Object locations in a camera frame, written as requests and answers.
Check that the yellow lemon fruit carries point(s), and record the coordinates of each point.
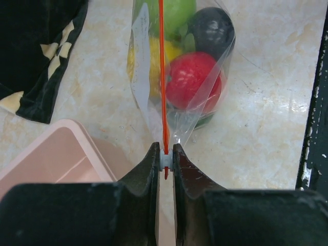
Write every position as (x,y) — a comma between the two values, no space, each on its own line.
(172,51)

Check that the clear zip top bag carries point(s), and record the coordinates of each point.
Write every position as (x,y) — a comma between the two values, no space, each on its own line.
(154,109)

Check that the red mango fruit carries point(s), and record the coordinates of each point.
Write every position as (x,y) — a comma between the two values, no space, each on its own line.
(187,74)

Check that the pink plastic bin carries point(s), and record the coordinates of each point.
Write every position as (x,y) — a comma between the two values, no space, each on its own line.
(65,153)

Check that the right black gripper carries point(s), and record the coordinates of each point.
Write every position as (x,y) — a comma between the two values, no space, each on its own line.
(312,171)

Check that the black floral blanket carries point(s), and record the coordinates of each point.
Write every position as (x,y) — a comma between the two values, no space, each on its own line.
(37,38)

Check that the light green apple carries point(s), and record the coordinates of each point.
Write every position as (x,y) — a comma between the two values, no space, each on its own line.
(175,14)

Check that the dark purple plum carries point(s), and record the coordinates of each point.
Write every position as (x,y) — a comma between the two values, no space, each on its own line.
(209,30)

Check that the dark green avocado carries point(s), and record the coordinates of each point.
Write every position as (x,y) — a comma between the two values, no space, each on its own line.
(175,118)

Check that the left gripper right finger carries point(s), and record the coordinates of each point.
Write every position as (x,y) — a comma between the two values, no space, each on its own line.
(208,214)

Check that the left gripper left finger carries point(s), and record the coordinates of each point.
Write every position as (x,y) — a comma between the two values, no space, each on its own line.
(124,212)

